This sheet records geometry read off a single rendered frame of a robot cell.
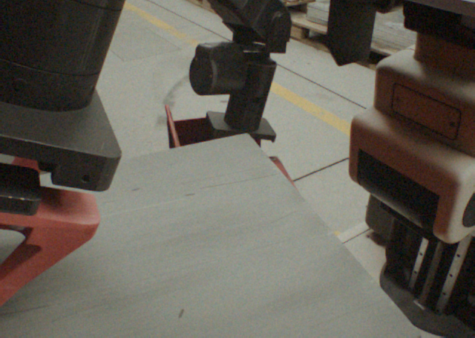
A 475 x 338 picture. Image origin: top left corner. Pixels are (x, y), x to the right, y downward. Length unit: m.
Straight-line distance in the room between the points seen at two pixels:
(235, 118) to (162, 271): 0.49
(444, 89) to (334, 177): 1.38
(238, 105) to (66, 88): 0.54
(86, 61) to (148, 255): 0.11
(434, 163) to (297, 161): 1.46
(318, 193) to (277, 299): 1.75
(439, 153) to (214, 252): 0.55
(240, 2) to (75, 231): 0.50
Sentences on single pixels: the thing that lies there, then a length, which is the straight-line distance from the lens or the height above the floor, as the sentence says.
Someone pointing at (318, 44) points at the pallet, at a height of 0.02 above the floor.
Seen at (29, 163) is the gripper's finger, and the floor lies 1.04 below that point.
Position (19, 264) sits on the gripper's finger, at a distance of 0.18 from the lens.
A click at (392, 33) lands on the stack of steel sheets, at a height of 0.24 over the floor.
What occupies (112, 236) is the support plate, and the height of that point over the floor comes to 1.00.
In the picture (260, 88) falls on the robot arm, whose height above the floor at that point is 0.88.
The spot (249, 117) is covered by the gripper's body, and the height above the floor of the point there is 0.84.
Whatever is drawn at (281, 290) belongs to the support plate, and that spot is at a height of 1.00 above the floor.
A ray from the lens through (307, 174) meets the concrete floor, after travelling 2.06.
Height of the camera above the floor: 1.16
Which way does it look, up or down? 34 degrees down
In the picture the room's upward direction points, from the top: straight up
